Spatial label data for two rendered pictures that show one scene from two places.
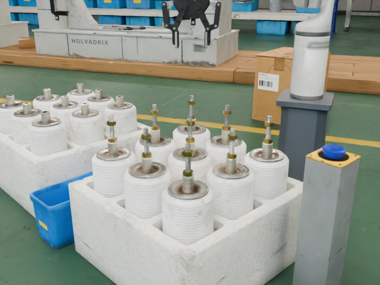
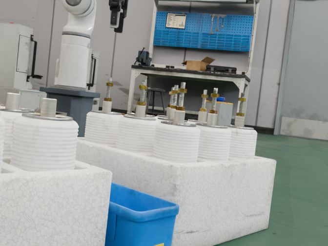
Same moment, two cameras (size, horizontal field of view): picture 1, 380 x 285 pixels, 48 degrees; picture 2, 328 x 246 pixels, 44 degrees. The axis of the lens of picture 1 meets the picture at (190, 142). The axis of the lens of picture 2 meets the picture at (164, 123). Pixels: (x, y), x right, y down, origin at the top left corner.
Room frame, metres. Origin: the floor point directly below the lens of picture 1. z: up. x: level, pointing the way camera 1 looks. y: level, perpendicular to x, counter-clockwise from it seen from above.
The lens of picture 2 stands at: (0.95, 1.01, 0.30)
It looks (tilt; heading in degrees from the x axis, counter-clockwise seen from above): 3 degrees down; 266
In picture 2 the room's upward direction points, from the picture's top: 6 degrees clockwise
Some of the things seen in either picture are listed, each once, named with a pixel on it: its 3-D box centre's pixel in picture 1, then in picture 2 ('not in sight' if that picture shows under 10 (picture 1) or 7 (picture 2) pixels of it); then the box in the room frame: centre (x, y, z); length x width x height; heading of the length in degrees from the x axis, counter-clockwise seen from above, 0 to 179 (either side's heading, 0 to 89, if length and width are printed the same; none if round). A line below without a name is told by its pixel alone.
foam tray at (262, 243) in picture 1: (189, 219); (166, 183); (0.86, 0.00, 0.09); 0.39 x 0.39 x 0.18; 44
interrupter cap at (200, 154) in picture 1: (190, 154); (172, 120); (0.86, 0.00, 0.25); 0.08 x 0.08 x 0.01
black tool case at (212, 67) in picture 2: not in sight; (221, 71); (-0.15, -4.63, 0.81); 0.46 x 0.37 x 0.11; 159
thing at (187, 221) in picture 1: (188, 233); (234, 163); (0.69, 0.00, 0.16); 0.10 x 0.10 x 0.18
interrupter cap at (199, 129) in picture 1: (191, 129); (106, 112); (1.03, 0.00, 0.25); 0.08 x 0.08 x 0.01
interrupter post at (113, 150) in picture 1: (113, 148); (179, 118); (0.86, 0.17, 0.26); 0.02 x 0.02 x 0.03
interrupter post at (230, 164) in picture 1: (231, 164); (202, 117); (0.77, -0.08, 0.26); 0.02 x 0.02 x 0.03
